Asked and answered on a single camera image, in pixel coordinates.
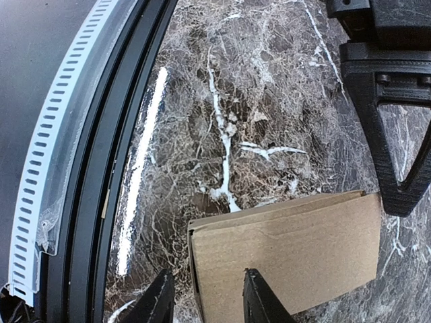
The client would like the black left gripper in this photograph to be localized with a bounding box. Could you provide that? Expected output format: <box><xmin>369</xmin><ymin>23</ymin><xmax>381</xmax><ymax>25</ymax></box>
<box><xmin>325</xmin><ymin>0</ymin><xmax>430</xmax><ymax>47</ymax></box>

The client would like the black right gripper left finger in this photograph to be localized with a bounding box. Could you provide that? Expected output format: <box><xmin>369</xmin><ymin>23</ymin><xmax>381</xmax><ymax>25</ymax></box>
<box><xmin>121</xmin><ymin>269</ymin><xmax>175</xmax><ymax>323</ymax></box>

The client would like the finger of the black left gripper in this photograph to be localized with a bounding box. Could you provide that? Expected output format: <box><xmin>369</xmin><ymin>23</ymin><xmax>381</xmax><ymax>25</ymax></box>
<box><xmin>339</xmin><ymin>42</ymin><xmax>430</xmax><ymax>217</ymax></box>

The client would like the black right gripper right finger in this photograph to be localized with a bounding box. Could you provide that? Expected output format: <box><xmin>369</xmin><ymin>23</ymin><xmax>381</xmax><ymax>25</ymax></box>
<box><xmin>242</xmin><ymin>268</ymin><xmax>296</xmax><ymax>323</ymax></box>

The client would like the brown cardboard box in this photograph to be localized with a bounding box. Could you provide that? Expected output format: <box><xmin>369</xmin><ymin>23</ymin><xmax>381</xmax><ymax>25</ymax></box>
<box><xmin>188</xmin><ymin>190</ymin><xmax>381</xmax><ymax>322</ymax></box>

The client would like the black front table rail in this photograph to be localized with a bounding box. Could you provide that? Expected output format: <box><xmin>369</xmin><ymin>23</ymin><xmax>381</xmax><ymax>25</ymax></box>
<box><xmin>41</xmin><ymin>1</ymin><xmax>176</xmax><ymax>322</ymax></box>

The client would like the white slotted cable duct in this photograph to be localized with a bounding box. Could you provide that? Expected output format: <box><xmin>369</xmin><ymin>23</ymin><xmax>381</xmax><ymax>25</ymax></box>
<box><xmin>6</xmin><ymin>1</ymin><xmax>117</xmax><ymax>306</ymax></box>

